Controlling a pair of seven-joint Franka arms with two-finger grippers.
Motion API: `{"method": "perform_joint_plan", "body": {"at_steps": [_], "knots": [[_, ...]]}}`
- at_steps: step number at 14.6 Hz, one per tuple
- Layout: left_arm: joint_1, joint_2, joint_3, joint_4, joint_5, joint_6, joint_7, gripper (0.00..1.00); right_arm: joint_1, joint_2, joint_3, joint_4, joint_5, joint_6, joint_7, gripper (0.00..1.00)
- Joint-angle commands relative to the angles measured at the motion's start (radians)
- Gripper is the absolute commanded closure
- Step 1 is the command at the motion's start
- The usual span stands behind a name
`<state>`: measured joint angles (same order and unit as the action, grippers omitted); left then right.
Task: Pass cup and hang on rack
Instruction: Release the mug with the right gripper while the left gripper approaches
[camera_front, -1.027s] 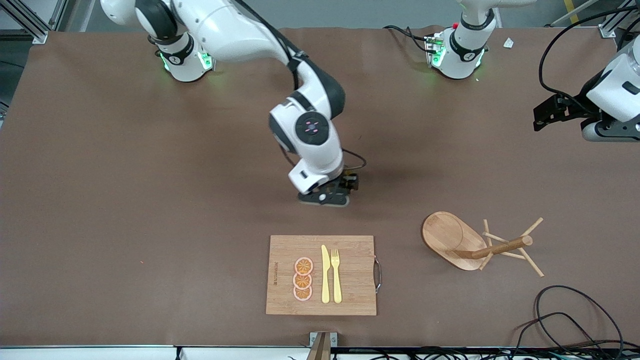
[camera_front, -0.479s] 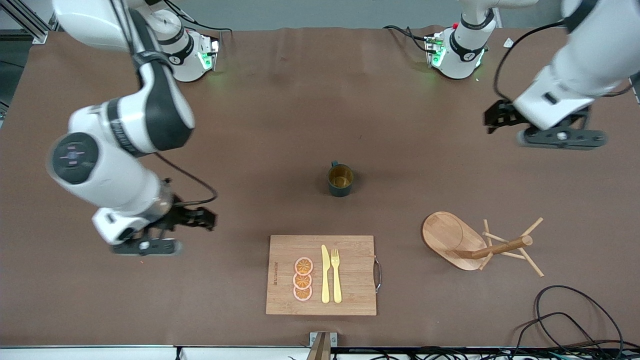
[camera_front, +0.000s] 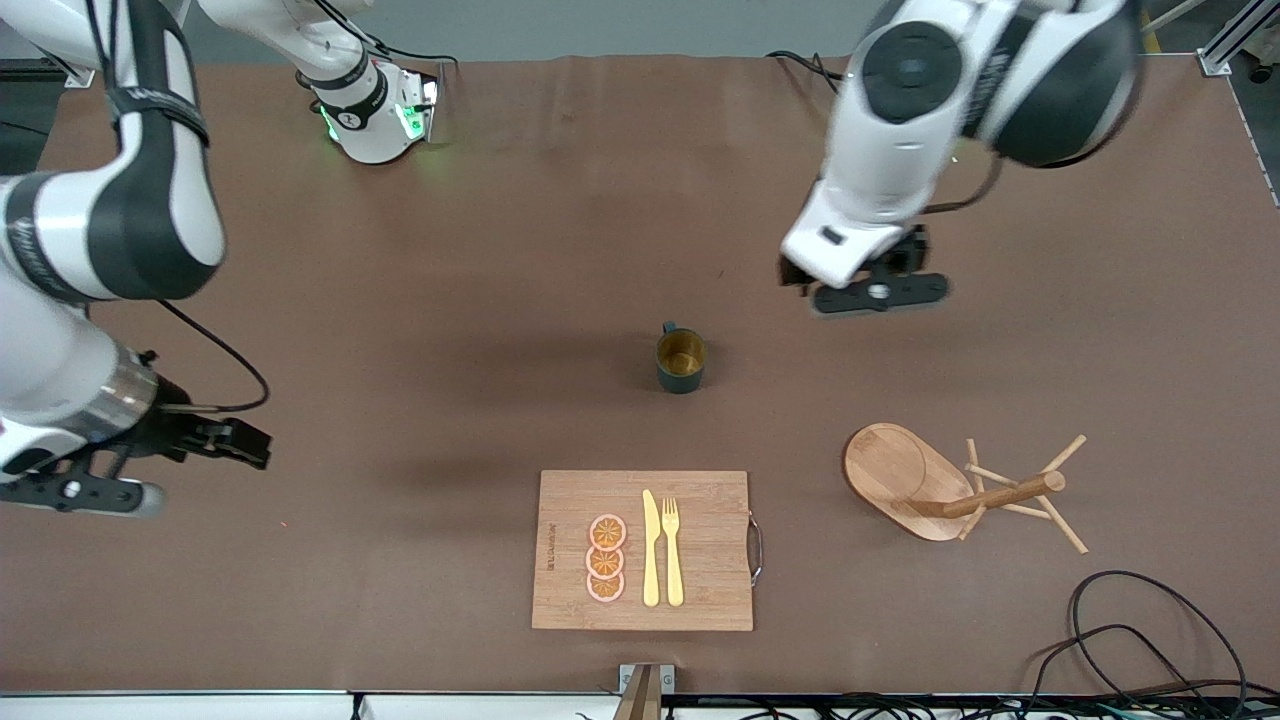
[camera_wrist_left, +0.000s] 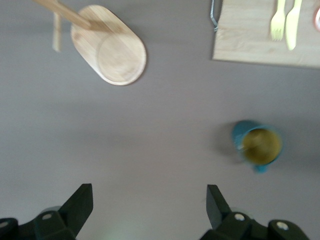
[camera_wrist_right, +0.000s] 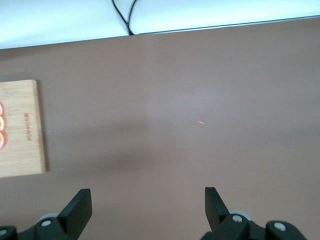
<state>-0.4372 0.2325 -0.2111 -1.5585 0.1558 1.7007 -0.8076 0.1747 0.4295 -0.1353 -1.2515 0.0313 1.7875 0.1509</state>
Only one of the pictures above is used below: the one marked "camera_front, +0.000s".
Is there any teal mug with yellow inside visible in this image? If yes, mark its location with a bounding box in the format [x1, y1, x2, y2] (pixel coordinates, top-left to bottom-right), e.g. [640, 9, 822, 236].
[655, 321, 709, 395]

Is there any wooden mug rack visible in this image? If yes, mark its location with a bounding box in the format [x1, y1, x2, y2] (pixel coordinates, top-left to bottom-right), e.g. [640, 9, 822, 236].
[843, 422, 1091, 556]

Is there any bamboo cutting board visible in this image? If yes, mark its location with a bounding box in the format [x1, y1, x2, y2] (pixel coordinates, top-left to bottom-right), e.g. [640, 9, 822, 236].
[531, 470, 754, 632]

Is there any yellow plastic fork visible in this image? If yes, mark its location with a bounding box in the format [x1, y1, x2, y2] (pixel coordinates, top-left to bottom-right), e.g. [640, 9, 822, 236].
[661, 497, 685, 608]

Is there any yellow plastic knife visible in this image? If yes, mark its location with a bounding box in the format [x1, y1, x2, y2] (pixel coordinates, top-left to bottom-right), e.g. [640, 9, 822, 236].
[642, 489, 662, 608]

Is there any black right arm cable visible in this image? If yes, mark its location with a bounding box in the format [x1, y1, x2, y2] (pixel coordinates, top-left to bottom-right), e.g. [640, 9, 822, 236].
[158, 299, 272, 414]

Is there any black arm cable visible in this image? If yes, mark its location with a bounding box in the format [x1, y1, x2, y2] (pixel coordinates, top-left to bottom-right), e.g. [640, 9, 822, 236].
[158, 299, 272, 414]
[925, 150, 1004, 217]

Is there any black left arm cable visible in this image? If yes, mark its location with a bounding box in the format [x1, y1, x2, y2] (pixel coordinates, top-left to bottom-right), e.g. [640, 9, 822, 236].
[925, 150, 1004, 217]

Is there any black left base cable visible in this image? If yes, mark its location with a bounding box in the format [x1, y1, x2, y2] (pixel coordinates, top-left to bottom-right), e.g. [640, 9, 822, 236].
[765, 50, 851, 97]

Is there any black base cable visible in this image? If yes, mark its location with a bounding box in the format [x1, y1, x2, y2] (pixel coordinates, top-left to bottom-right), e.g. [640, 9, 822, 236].
[345, 25, 461, 73]
[765, 50, 851, 97]

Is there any aluminium frame profile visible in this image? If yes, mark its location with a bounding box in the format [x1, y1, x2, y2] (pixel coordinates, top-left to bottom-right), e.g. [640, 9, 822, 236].
[40, 50, 98, 89]
[1198, 0, 1280, 78]

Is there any black right base cable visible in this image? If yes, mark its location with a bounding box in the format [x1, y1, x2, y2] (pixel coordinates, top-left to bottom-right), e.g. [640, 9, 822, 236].
[345, 25, 461, 73]

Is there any aluminium camera mount post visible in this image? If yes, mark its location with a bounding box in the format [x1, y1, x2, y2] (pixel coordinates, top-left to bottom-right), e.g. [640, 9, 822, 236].
[615, 663, 676, 720]

